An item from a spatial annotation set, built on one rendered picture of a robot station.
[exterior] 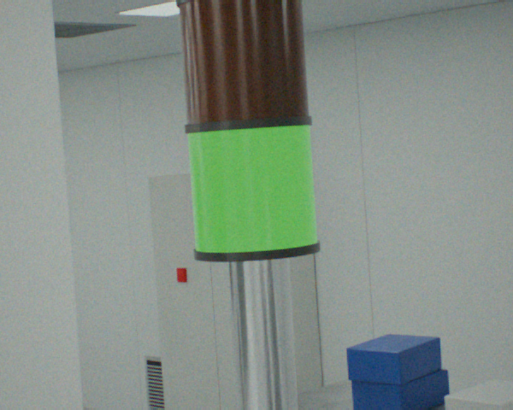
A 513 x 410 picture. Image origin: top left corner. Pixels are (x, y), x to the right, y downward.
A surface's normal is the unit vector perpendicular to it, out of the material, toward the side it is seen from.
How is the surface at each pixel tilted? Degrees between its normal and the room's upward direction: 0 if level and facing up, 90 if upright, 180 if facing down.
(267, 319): 90
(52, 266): 90
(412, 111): 90
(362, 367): 90
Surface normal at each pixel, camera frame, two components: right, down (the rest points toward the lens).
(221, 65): -0.37, 0.07
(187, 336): -0.70, 0.08
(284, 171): 0.53, 0.01
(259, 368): -0.12, 0.06
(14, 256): 0.71, -0.01
